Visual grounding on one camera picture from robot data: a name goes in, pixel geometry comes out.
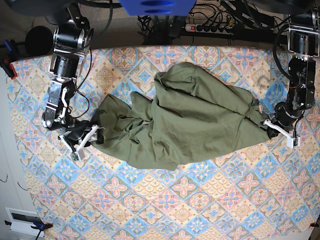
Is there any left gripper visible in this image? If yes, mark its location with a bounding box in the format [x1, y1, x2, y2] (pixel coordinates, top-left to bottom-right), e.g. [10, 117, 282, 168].
[263, 118, 300, 148]

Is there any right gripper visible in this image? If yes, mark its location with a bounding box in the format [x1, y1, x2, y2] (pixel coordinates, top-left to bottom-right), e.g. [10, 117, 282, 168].
[58, 120, 104, 161]

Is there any green t-shirt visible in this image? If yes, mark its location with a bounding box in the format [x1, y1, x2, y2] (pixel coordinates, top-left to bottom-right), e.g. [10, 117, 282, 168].
[93, 62, 269, 170]

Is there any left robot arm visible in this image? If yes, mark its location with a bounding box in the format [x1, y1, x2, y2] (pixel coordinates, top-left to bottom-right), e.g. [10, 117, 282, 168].
[263, 5, 320, 149]

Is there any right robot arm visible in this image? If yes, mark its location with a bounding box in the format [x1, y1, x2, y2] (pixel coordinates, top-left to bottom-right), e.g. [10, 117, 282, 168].
[42, 2, 103, 161]

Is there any patterned tablecloth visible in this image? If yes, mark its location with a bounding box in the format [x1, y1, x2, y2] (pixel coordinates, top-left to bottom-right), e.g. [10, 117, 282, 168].
[6, 46, 320, 240]

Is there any orange clamp bottom right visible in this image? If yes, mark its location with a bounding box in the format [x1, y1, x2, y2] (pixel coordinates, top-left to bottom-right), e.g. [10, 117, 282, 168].
[309, 222, 320, 228]

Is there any blue clamp bottom left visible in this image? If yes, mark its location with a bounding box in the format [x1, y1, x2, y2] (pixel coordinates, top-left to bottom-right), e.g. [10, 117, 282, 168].
[4, 220, 53, 237]

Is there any black round stool base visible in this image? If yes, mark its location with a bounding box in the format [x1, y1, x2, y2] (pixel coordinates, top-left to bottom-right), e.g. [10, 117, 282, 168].
[24, 26, 53, 57]

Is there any orange black clamp left top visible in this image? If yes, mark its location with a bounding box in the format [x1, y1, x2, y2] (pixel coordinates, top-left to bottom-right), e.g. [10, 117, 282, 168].
[0, 40, 17, 80]

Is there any white power strip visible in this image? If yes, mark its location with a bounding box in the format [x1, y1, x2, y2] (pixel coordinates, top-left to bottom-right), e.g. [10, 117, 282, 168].
[184, 23, 231, 34]

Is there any white wall socket box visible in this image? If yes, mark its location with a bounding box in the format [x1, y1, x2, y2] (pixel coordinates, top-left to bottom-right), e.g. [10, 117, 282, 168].
[5, 207, 42, 238]

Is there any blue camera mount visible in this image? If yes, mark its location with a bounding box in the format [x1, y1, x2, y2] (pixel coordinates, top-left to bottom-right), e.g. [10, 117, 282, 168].
[119, 0, 196, 17]

